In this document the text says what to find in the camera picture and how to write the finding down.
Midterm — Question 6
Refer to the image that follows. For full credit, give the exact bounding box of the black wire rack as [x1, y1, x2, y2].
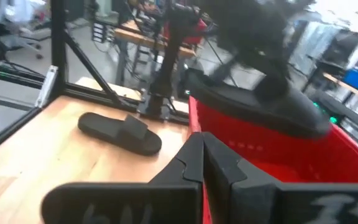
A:
[91, 21, 112, 43]

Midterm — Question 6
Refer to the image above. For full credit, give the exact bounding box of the wooden workbench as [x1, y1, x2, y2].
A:
[113, 18, 198, 60]

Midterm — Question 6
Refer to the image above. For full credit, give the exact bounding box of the red plastic bin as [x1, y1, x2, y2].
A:
[187, 95, 358, 224]
[163, 17, 208, 46]

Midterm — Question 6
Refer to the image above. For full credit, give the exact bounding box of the black rubber slide sandal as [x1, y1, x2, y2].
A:
[77, 111, 163, 156]
[183, 68, 332, 139]

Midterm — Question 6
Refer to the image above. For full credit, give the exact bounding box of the silver corner bracket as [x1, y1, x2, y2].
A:
[35, 65, 58, 108]

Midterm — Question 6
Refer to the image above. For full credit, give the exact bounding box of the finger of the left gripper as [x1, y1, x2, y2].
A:
[253, 58, 291, 102]
[209, 57, 244, 85]

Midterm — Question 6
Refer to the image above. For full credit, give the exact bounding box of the black aluminium frame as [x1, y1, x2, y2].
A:
[0, 0, 195, 161]

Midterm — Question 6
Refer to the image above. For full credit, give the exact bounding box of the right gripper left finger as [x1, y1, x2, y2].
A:
[40, 132, 205, 224]

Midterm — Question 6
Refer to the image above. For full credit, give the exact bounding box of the white plastic bag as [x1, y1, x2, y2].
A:
[0, 0, 48, 24]

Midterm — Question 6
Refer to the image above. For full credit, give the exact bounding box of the gray office chair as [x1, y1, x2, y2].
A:
[0, 30, 53, 60]

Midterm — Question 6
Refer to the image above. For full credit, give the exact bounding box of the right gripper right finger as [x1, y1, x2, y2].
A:
[203, 132, 358, 224]

